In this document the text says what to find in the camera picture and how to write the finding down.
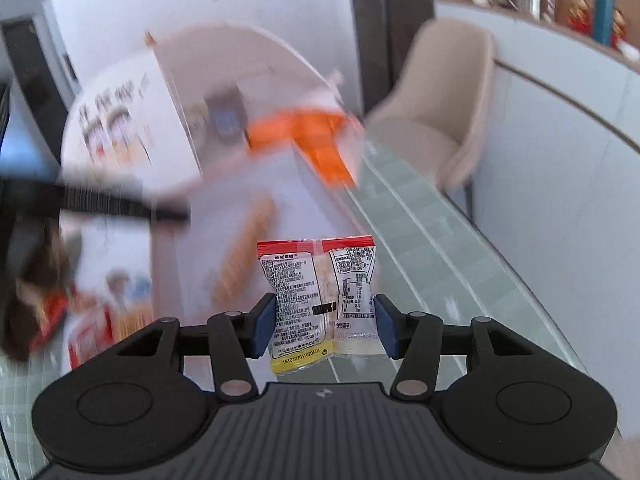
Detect red figurine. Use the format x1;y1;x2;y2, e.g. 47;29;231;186
611;9;627;49
567;0;592;34

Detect orange bag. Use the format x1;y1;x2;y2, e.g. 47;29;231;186
247;107;363;188

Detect beige chair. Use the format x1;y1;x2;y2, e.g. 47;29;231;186
365;17;496;222

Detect blue bottle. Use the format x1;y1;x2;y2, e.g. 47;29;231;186
593;0;615;47

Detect brown plush toy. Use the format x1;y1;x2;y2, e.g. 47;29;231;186
0;225;81;363

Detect white printed paper bag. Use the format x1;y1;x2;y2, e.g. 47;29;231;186
61;57;203;193

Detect white calligraphy table runner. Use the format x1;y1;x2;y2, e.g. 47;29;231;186
60;150;381;391

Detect pink box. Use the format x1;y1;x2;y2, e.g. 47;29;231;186
147;22;358;196

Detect dark tall cabinet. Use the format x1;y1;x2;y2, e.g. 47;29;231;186
347;0;437;113

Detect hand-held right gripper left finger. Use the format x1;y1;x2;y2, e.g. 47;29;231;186
107;294;277;403

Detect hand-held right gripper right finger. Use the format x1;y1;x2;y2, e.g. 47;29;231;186
372;294;538;402

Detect green grid tablecloth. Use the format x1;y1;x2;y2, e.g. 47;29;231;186
0;140;601;480

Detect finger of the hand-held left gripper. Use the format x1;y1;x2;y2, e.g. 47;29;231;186
57;180;192;235

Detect red printed snack bag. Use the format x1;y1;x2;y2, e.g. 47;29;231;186
66;271;157;370

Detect white rice cracker packet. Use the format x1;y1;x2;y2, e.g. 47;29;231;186
256;235;388;377

